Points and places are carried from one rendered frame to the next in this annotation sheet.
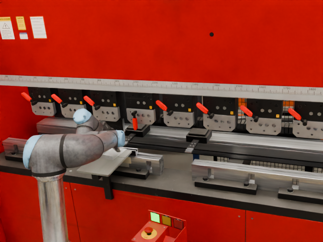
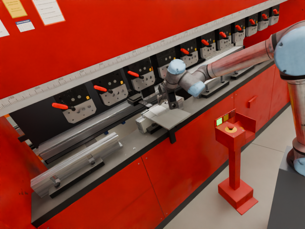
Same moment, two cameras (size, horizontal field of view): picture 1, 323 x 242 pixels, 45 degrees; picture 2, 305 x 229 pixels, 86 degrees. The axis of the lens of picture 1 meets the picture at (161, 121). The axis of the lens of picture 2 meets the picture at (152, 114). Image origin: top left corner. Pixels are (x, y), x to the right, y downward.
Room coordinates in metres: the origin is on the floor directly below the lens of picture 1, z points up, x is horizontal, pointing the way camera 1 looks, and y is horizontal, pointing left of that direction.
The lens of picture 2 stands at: (1.28, 1.04, 1.53)
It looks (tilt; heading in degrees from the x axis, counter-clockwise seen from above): 29 degrees down; 309
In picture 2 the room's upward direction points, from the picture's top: 16 degrees counter-clockwise
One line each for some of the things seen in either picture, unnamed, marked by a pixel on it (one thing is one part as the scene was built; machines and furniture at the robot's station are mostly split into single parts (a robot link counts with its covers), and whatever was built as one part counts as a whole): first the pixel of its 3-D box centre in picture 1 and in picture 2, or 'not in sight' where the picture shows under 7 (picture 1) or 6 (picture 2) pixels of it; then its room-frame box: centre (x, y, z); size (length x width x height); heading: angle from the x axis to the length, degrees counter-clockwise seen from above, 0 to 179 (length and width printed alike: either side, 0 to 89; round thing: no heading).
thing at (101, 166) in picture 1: (105, 161); (165, 115); (1.78, 0.31, 1.00); 0.26 x 0.18 x 0.01; 157
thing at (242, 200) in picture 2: not in sight; (237, 192); (1.40, 0.07, 0.06); 0.25 x 0.20 x 0.12; 148
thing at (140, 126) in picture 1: (131, 134); (140, 101); (2.06, 0.18, 1.01); 0.26 x 0.12 x 0.05; 157
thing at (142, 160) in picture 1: (129, 161); (160, 113); (1.90, 0.20, 0.92); 0.39 x 0.06 x 0.10; 67
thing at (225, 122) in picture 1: (220, 110); (204, 45); (1.69, -0.28, 1.26); 0.15 x 0.09 x 0.17; 67
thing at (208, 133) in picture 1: (195, 140); not in sight; (1.91, -0.17, 1.01); 0.26 x 0.12 x 0.05; 157
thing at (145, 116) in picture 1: (142, 105); (164, 62); (1.85, 0.09, 1.26); 0.15 x 0.09 x 0.17; 67
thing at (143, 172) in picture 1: (122, 171); (165, 121); (1.85, 0.23, 0.89); 0.30 x 0.05 x 0.03; 67
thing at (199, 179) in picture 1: (225, 185); (215, 88); (1.63, -0.29, 0.89); 0.30 x 0.05 x 0.03; 67
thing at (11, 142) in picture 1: (39, 150); (81, 161); (2.14, 0.75, 0.92); 0.50 x 0.06 x 0.10; 67
